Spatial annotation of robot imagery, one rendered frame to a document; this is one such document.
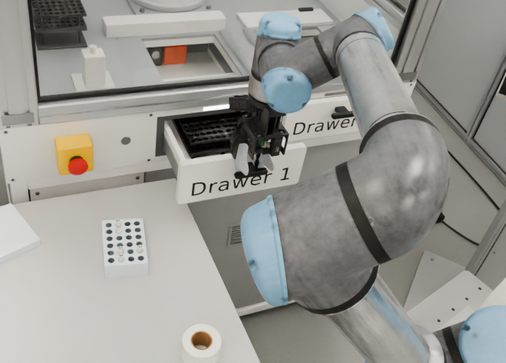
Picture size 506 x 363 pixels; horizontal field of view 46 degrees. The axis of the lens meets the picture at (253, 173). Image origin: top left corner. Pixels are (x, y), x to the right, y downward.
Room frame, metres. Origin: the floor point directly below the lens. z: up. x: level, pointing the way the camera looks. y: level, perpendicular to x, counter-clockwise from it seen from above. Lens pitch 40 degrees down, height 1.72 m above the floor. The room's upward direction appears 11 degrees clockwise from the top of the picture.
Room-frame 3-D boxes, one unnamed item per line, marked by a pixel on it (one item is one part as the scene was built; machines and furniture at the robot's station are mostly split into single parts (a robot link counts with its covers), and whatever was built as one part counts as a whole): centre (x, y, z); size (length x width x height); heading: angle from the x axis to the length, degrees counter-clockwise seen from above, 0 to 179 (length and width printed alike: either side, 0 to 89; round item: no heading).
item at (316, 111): (1.28, -0.17, 0.87); 0.29 x 0.02 x 0.11; 120
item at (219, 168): (1.00, 0.02, 0.87); 0.29 x 0.02 x 0.11; 120
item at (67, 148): (0.95, 0.38, 0.88); 0.07 x 0.05 x 0.07; 120
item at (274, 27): (0.96, 0.00, 1.21); 0.09 x 0.08 x 0.11; 13
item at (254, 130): (0.95, 0.00, 1.05); 0.09 x 0.08 x 0.12; 30
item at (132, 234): (0.81, 0.23, 0.78); 0.12 x 0.08 x 0.04; 20
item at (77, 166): (0.92, 0.36, 0.88); 0.04 x 0.03 x 0.04; 120
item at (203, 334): (0.61, 0.03, 0.78); 0.07 x 0.07 x 0.04
